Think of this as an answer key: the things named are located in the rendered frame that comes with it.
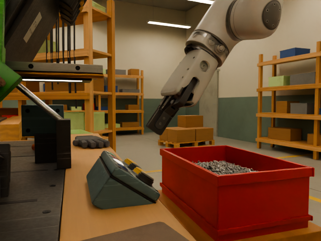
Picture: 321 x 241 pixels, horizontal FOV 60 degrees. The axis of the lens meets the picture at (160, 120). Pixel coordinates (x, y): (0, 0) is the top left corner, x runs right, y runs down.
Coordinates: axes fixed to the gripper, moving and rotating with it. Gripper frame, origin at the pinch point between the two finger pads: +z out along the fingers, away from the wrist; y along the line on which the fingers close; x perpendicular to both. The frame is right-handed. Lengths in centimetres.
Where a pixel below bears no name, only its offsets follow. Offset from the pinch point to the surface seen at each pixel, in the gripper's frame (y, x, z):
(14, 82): -0.3, 24.0, 8.4
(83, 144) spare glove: 40.5, 4.7, 14.6
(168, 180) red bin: 16.5, -15.6, 8.8
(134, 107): 882, -159, -102
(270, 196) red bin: -8.3, -23.4, 0.2
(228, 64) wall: 700, -291, -353
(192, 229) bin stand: -2.2, -17.0, 13.5
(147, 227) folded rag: -26.3, 3.2, 11.7
